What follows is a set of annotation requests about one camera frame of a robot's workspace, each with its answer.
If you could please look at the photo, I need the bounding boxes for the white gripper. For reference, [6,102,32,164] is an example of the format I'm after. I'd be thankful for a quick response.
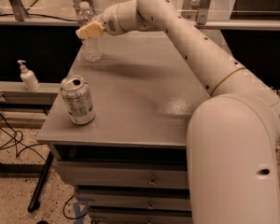
[76,5,121,39]

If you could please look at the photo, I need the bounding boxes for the clear plastic water bottle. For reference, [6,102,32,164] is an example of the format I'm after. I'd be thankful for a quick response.
[77,2,102,63]

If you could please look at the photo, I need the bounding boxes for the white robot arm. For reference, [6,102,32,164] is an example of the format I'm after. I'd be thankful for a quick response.
[77,0,280,224]

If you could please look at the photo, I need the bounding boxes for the white pump dispenser bottle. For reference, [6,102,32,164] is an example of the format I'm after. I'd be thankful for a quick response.
[18,60,40,91]

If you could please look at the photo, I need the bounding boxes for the silver soda can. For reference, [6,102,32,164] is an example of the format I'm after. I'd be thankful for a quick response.
[61,75,95,125]

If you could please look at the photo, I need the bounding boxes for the grey drawer cabinet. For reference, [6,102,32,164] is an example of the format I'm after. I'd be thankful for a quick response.
[37,32,209,224]

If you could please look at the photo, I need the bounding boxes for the black metal table leg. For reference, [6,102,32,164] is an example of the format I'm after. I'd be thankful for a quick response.
[27,152,53,213]

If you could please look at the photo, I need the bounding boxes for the grey metal frame rail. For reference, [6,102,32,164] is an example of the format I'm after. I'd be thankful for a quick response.
[0,14,280,31]

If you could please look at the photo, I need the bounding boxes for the black cable on ledge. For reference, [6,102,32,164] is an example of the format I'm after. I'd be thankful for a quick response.
[0,12,78,22]

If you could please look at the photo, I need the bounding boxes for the black floor cables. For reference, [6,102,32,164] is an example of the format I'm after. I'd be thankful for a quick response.
[0,91,50,163]

